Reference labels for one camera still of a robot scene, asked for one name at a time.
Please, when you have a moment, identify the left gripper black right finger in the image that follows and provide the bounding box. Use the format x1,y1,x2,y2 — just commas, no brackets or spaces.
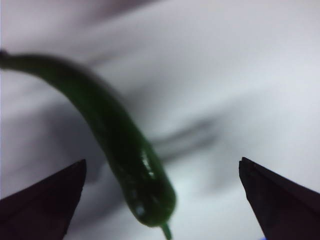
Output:
239,156,320,240

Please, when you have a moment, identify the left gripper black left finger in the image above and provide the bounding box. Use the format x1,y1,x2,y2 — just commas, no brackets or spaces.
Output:
0,159,87,240

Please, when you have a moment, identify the green toy cucumber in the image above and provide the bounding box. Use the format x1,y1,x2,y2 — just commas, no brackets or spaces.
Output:
0,49,177,240

